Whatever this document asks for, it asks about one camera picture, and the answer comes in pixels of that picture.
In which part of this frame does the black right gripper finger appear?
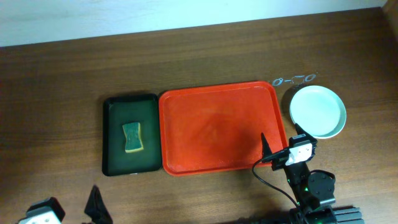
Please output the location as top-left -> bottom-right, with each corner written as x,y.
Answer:
294,123 -> 308,135
261,133 -> 272,161

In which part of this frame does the light green plate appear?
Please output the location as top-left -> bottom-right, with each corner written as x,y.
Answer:
289,85 -> 347,139

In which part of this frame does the green yellow sponge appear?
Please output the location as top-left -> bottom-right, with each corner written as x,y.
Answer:
122,122 -> 144,153

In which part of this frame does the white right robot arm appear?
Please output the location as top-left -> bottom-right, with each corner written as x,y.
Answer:
255,123 -> 336,216

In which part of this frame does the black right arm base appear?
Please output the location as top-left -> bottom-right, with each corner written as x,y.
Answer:
226,207 -> 365,224

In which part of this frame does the red plastic tray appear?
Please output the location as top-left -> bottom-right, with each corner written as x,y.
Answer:
159,81 -> 287,176

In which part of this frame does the black plastic tray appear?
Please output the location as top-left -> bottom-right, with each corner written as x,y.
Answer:
102,93 -> 162,177

